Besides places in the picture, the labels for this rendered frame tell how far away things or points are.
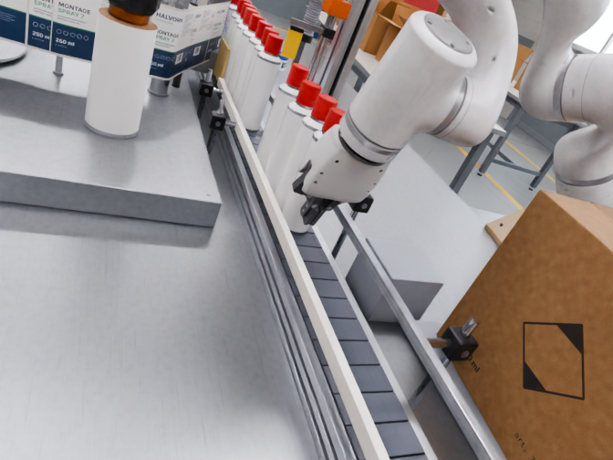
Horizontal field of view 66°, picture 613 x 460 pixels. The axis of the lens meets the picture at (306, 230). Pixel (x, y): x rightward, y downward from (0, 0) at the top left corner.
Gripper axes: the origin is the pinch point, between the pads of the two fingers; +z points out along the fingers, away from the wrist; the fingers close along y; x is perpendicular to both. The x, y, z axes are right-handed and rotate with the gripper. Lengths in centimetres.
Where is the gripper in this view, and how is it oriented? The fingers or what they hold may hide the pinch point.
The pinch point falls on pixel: (312, 210)
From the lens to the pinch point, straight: 70.7
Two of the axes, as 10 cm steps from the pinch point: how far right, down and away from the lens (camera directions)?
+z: -4.3, 5.4, 7.2
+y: -8.9, -1.2, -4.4
